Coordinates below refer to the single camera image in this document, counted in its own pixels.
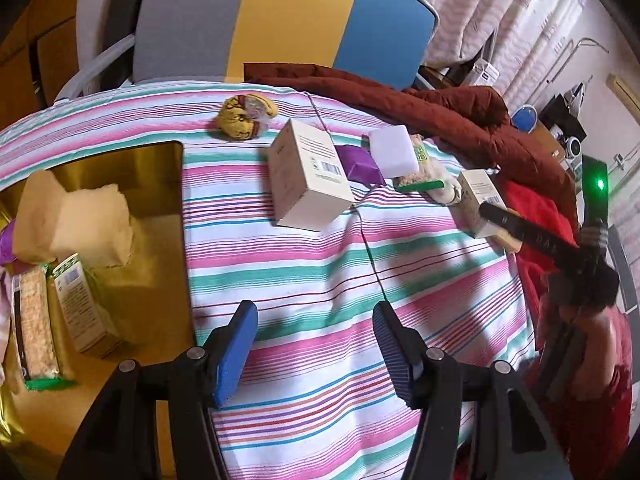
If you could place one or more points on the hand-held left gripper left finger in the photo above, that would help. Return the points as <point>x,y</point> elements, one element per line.
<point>232,355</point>

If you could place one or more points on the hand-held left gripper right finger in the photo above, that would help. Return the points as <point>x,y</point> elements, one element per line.
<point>397,355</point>

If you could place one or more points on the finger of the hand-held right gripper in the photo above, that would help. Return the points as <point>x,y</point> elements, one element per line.
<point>530,235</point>

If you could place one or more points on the small cream box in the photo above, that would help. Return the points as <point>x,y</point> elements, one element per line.
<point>475,190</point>

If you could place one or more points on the gold tin container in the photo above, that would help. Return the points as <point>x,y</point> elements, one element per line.
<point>150,240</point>

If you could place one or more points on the green white carton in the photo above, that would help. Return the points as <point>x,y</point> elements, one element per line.
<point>80,305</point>

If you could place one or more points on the rice cracker packet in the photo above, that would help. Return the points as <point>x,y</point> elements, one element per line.
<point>35,330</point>
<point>420,175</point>

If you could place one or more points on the plain cream box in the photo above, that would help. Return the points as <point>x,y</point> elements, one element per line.
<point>75,220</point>

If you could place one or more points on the pink white packet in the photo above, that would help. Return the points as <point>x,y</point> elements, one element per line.
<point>4,320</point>

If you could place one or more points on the purple packet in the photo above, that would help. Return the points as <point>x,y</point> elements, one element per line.
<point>357,165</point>
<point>6,245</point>

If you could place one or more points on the red cloth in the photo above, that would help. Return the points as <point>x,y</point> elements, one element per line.
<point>535,210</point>

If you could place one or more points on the small beige packet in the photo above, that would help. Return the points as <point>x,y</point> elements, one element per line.
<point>450,191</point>

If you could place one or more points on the black white speaker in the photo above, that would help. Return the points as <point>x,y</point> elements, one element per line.
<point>575,146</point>

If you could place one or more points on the striped tablecloth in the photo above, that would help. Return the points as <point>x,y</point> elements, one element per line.
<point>310,270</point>

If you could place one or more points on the blue round object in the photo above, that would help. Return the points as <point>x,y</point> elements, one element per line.
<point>524,118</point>

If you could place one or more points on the dark red blanket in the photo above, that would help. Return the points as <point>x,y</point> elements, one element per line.
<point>450,110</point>

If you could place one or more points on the white bar box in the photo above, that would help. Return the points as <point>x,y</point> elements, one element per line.
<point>395,150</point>

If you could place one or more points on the large cream barcode box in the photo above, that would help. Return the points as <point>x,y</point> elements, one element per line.
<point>310,180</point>

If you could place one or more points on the grey yellow blue chair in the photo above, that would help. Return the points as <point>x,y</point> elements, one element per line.
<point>190,20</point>

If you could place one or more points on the wooden panelled cabinet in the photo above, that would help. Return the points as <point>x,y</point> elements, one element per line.
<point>30,60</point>

